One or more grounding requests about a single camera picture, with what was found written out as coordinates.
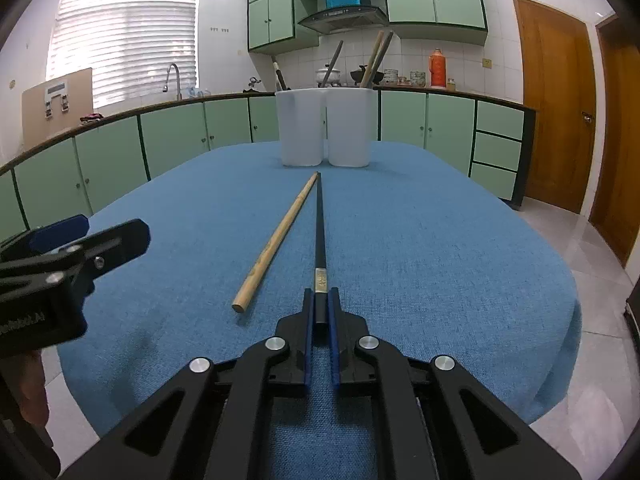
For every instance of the person's left hand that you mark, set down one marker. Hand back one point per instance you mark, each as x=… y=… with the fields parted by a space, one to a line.
x=32 y=395

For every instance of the green drawer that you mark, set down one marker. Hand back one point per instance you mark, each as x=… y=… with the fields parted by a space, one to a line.
x=492 y=182
x=500 y=119
x=496 y=150

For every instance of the window with white blinds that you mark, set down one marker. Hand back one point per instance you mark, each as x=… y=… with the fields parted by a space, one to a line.
x=125 y=35

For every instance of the white pot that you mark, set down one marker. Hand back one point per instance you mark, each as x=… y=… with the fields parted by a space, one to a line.
x=336 y=77

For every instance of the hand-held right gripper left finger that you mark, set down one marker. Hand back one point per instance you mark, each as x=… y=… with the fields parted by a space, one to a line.
x=309 y=350

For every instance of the clear bottles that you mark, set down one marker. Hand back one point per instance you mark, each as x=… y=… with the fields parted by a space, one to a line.
x=198 y=93

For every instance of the white plastic utensil container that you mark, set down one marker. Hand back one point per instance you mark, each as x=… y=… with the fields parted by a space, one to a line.
x=350 y=130
x=300 y=130

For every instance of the cardboard box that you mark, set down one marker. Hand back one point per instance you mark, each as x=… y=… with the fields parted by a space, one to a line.
x=60 y=110

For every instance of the wooden chopstick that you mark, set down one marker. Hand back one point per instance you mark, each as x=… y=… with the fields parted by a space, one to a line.
x=275 y=250
x=372 y=57
x=384 y=50

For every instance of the dark object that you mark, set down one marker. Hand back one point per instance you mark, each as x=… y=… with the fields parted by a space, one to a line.
x=634 y=312

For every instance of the wooden door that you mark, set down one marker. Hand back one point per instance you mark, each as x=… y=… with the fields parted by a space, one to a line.
x=550 y=110
x=620 y=150

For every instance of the blue tablecloth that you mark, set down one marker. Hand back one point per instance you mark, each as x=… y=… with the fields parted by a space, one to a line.
x=425 y=260

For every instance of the green lower cabinets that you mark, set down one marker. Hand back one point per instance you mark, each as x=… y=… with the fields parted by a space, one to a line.
x=175 y=135

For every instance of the grey chopstick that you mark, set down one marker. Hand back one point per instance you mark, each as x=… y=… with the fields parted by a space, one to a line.
x=332 y=62

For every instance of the black wok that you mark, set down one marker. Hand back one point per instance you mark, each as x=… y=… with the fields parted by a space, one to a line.
x=356 y=76

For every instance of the black chopstick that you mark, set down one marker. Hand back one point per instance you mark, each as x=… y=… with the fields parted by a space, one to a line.
x=320 y=240

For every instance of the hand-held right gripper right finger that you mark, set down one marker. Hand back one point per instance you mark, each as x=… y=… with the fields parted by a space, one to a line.
x=334 y=350

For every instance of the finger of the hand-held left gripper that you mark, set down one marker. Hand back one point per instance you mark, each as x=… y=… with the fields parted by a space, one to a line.
x=115 y=245
x=57 y=232

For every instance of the range hood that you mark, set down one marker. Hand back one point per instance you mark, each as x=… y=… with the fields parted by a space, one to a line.
x=342 y=19

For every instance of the row of jars and bowls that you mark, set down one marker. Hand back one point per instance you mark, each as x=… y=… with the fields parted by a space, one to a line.
x=405 y=78

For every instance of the metal kitchen faucet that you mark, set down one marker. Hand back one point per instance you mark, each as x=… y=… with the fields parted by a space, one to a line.
x=175 y=75

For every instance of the orange thermos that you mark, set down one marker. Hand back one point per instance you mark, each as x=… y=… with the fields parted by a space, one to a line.
x=438 y=70

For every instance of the small dark counter item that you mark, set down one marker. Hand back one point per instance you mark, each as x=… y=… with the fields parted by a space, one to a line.
x=253 y=82

